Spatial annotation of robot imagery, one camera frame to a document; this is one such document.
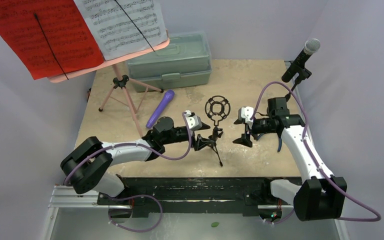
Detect black desktop mic stand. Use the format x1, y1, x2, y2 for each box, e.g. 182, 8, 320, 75
281, 62, 312, 92

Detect white sheet music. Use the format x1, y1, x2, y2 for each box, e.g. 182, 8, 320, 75
74, 0, 168, 61

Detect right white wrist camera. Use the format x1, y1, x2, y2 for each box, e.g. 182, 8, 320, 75
237, 106, 254, 129

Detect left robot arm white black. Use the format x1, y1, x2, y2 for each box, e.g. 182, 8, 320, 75
60, 111, 216, 205

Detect purple toy microphone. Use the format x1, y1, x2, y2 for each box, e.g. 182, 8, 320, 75
145, 89, 175, 129

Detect red sheet music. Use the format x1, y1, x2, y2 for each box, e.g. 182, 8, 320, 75
0, 0, 104, 80

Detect blue handled pliers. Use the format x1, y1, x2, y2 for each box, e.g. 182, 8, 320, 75
256, 133, 283, 153

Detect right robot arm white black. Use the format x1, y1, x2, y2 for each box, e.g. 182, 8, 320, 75
233, 97, 347, 221

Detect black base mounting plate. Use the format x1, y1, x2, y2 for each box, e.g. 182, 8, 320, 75
97, 177, 289, 218

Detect purple cable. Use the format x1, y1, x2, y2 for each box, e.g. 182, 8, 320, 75
250, 81, 382, 226
63, 112, 193, 233

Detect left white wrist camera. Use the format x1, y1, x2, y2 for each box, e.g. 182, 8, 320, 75
182, 110, 203, 131

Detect green plastic storage box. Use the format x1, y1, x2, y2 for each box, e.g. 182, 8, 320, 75
126, 31, 212, 90

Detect pink music stand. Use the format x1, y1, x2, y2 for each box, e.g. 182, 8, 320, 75
48, 38, 170, 137

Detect black silver microphone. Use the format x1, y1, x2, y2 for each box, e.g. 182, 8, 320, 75
281, 38, 321, 83

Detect black tripod mic stand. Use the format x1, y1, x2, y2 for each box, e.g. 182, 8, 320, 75
204, 95, 231, 167

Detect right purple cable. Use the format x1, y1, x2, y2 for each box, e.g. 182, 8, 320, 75
250, 81, 382, 226

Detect aluminium frame rail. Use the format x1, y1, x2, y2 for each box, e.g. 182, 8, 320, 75
49, 186, 290, 213

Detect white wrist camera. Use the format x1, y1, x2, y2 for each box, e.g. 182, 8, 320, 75
237, 106, 254, 129
182, 110, 203, 131

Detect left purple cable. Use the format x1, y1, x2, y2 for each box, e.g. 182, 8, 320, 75
63, 112, 193, 233

